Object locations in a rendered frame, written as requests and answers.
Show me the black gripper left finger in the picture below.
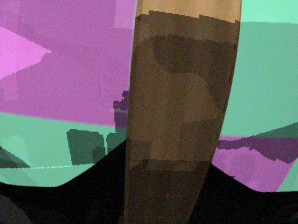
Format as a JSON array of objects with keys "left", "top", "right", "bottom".
[{"left": 0, "top": 139, "right": 126, "bottom": 224}]

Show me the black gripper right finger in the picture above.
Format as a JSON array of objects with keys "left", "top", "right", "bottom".
[{"left": 189, "top": 163, "right": 298, "bottom": 224}]

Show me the wooden post with slot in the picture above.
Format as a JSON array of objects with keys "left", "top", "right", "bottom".
[{"left": 117, "top": 198, "right": 125, "bottom": 224}]

